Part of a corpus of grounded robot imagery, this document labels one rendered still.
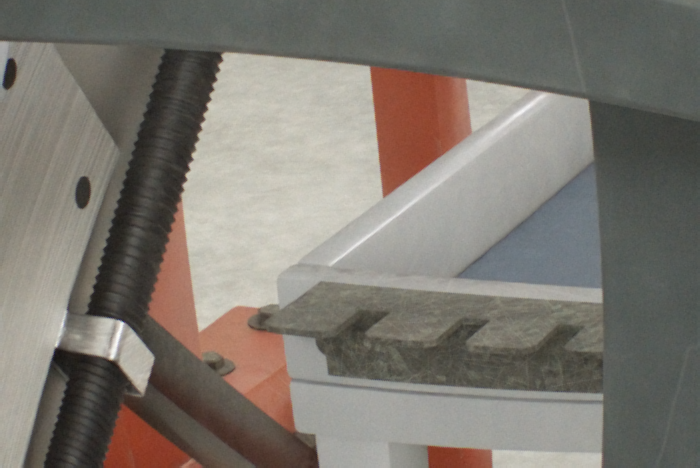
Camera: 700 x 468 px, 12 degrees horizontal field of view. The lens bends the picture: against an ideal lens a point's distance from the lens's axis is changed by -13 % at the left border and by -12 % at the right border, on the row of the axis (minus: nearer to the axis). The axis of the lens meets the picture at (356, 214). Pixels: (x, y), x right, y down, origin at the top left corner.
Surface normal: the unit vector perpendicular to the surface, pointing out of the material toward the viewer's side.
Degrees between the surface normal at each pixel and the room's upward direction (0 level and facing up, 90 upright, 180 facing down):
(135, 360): 90
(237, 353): 0
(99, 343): 40
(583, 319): 0
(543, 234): 0
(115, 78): 90
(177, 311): 90
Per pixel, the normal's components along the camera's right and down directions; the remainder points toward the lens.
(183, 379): 0.88, 0.07
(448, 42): -0.58, 0.32
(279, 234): -0.09, -0.94
